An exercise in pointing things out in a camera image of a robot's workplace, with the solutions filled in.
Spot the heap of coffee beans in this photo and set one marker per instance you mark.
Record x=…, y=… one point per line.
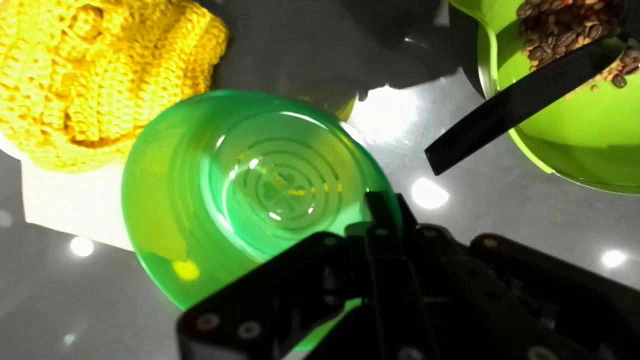
x=560, y=30

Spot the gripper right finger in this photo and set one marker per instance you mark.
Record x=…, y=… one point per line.
x=500, y=300

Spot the white block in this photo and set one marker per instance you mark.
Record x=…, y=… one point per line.
x=75, y=205

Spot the translucent green plastic bowl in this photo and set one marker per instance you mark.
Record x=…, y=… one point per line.
x=200, y=200

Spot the yellow knitted cloth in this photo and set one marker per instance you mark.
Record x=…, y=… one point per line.
x=100, y=75

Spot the lime green bowl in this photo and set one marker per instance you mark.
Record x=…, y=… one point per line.
x=575, y=130

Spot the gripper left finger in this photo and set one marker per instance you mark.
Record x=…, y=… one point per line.
x=280, y=280

